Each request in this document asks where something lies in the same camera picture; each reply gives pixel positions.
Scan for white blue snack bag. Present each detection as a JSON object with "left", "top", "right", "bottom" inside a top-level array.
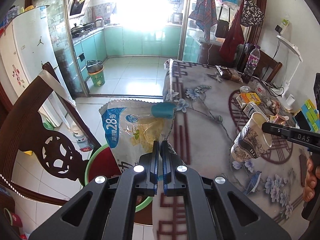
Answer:
[{"left": 99, "top": 99, "right": 177, "bottom": 172}]

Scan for blue white paper cup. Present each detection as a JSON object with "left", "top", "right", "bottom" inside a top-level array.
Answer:
[{"left": 231, "top": 112, "right": 272, "bottom": 162}]

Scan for clear plastic bottle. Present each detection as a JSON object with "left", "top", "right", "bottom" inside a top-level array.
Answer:
[{"left": 252, "top": 80, "right": 272, "bottom": 107}]

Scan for red white wrapper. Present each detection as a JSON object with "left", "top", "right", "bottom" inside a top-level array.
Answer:
[{"left": 269, "top": 100, "right": 285, "bottom": 115}]

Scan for yellow medicine box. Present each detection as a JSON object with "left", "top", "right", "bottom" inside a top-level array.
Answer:
[{"left": 243, "top": 102, "right": 268, "bottom": 121}]

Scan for green trash bin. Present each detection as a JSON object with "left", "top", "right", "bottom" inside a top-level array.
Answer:
[{"left": 86, "top": 60, "right": 105, "bottom": 87}]

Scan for teal kitchen cabinets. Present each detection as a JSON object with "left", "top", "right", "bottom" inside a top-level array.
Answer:
[{"left": 73, "top": 25, "right": 181, "bottom": 80}]

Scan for right hand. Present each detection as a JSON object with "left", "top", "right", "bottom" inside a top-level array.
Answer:
[{"left": 303, "top": 158, "right": 320, "bottom": 202}]

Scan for black smartphone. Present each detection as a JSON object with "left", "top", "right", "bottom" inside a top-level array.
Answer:
[{"left": 293, "top": 110, "right": 311, "bottom": 131}]

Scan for dark red flat case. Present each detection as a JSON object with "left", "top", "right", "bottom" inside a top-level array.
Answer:
[{"left": 299, "top": 154, "right": 307, "bottom": 187}]

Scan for blue green toy board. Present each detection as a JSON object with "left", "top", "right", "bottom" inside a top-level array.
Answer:
[{"left": 299, "top": 99, "right": 319, "bottom": 133}]

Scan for white desk lamp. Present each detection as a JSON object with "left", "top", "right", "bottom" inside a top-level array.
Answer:
[{"left": 277, "top": 35, "right": 303, "bottom": 112}]

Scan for red basin green rim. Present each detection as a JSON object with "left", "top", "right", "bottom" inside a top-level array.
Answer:
[{"left": 84, "top": 144, "right": 154, "bottom": 213}]

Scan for floral tablecloth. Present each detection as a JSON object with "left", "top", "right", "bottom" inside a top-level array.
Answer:
[{"left": 163, "top": 60, "right": 309, "bottom": 239}]

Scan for yellow orange carton box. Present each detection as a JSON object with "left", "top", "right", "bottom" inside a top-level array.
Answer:
[{"left": 236, "top": 93, "right": 261, "bottom": 109}]

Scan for wooden chair far side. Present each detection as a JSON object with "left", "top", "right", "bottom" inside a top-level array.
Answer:
[{"left": 253, "top": 50, "right": 283, "bottom": 82}]

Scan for purple label drink bottle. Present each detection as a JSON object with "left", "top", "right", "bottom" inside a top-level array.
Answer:
[{"left": 241, "top": 45, "right": 260, "bottom": 84}]

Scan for brown snack package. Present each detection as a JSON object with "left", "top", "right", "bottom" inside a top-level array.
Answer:
[{"left": 216, "top": 66, "right": 242, "bottom": 82}]

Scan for dark red hanging garment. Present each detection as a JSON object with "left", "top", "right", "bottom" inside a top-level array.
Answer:
[{"left": 219, "top": 0, "right": 245, "bottom": 63}]

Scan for patterned black white bag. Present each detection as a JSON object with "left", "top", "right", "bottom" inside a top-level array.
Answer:
[{"left": 240, "top": 0, "right": 264, "bottom": 27}]

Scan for dark wooden chair left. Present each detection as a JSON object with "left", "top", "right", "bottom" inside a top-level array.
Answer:
[{"left": 1, "top": 63, "right": 100, "bottom": 206}]

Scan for black hanging bag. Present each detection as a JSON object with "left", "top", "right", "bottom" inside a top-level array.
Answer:
[{"left": 215, "top": 7, "right": 230, "bottom": 38}]

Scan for plaid hanging cloth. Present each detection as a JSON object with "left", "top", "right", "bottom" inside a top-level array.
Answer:
[{"left": 189, "top": 0, "right": 217, "bottom": 43}]

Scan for black wok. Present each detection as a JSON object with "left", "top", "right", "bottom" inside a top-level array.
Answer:
[{"left": 71, "top": 22, "right": 94, "bottom": 36}]

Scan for white refrigerator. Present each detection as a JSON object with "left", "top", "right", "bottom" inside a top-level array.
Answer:
[{"left": 0, "top": 5, "right": 75, "bottom": 128}]

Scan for black cables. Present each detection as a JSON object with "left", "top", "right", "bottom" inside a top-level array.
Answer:
[{"left": 254, "top": 77, "right": 286, "bottom": 98}]

